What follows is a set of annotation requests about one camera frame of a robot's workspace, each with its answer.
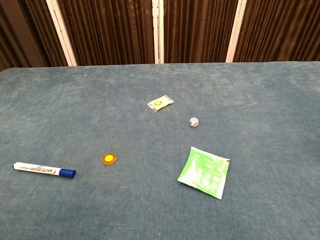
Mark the small clear candy packet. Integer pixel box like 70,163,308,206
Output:
147,94,174,113

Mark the orange round magnet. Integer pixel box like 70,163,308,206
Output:
102,152,117,166

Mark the green and white sachet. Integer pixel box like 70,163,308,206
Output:
177,146,231,201

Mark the blue table cloth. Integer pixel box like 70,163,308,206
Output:
0,60,320,240

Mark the dark brown curtain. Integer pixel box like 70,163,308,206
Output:
0,0,320,72

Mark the blue capped whiteboard marker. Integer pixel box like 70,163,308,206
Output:
12,161,77,180

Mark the white frame post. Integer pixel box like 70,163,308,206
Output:
151,0,165,65
45,0,78,67
225,0,248,64

